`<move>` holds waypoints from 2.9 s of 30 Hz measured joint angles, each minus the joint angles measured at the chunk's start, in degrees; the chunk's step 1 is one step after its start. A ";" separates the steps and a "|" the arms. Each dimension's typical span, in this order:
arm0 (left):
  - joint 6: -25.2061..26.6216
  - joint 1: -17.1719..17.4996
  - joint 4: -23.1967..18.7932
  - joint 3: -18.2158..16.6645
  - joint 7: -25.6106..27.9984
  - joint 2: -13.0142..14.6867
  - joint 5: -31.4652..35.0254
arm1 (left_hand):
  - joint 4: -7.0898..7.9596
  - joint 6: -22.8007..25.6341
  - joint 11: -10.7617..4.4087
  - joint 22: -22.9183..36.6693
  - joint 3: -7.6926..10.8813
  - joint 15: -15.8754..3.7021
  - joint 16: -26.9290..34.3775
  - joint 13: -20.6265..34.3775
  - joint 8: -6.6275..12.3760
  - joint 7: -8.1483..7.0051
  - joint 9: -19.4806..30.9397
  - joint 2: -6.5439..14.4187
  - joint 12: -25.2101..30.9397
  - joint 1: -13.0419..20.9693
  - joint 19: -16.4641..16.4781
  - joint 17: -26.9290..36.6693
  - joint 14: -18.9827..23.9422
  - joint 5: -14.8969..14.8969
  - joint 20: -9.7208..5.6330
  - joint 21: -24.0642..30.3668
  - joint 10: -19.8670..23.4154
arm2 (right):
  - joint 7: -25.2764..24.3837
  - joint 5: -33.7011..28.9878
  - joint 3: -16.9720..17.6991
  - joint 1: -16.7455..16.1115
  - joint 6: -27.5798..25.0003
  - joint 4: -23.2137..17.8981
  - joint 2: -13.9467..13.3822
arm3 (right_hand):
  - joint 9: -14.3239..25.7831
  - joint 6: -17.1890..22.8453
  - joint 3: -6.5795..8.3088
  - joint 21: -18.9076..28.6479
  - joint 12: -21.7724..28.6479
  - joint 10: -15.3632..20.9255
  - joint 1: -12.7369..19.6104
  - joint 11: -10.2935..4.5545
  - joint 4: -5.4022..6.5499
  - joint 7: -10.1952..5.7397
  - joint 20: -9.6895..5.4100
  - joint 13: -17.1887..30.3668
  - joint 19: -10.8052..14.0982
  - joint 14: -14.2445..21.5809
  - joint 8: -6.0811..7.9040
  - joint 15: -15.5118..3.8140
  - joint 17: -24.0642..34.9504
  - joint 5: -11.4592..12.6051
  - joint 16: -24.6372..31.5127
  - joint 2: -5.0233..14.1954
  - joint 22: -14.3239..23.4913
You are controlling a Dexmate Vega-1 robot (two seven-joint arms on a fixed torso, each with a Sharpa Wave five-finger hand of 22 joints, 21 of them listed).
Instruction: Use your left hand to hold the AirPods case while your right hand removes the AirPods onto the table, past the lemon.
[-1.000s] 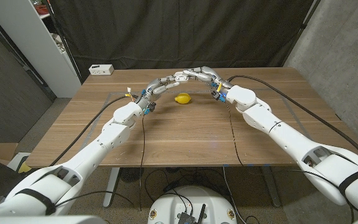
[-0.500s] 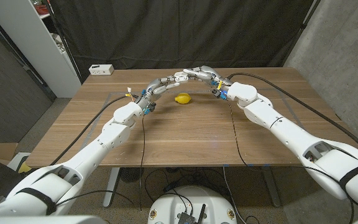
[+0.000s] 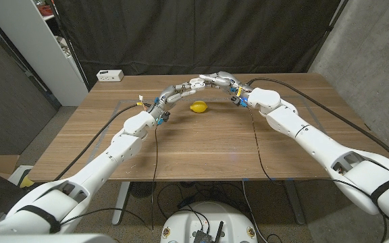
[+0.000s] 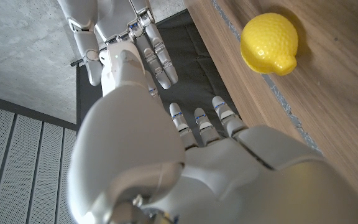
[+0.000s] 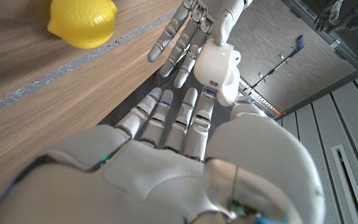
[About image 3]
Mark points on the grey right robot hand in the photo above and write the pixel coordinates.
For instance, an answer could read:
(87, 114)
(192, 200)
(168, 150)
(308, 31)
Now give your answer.
(231, 79)

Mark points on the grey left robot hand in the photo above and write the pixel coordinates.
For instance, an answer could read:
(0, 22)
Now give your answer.
(171, 94)

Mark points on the white AirPods case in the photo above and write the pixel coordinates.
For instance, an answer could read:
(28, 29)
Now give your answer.
(197, 83)

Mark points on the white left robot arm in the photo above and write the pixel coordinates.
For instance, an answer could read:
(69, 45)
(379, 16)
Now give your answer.
(123, 148)

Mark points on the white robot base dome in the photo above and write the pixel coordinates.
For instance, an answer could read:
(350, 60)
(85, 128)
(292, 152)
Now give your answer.
(208, 219)

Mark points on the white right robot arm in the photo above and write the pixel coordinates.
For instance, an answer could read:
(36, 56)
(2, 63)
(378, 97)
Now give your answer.
(316, 138)

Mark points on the yellow lemon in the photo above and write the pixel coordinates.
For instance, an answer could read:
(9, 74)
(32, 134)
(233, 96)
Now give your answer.
(198, 107)

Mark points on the grey tape rectangle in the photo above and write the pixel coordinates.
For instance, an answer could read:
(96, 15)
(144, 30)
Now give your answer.
(218, 99)

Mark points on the black curtain backdrop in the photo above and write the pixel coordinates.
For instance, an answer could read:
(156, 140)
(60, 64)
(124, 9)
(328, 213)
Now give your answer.
(194, 33)

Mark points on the white power strip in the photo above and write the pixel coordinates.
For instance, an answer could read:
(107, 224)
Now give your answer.
(110, 75)

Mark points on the black round floor fan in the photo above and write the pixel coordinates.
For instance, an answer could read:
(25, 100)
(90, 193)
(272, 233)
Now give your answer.
(142, 189)

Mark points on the white table leg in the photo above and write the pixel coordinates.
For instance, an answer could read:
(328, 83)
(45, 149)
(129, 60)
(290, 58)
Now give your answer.
(122, 199)

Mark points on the cluttered shelf items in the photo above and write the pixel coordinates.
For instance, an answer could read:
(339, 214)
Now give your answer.
(64, 45)

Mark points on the grey table leg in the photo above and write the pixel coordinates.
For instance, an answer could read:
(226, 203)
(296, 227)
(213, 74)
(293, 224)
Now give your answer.
(294, 202)

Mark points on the black electronics board with antenna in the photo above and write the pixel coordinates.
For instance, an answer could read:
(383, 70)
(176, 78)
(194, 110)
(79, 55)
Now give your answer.
(203, 237)

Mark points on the white shelf cabinet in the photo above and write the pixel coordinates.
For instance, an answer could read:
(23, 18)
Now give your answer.
(29, 44)

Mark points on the red item on shelf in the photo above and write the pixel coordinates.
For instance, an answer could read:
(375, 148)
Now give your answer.
(46, 9)

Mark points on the white object with yellow part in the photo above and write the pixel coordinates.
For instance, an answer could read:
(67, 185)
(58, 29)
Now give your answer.
(15, 173)

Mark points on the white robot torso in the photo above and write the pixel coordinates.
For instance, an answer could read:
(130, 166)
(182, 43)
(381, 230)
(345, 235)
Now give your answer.
(46, 239)

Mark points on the black wall rail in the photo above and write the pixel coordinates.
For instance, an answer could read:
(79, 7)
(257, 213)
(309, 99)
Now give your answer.
(12, 51)

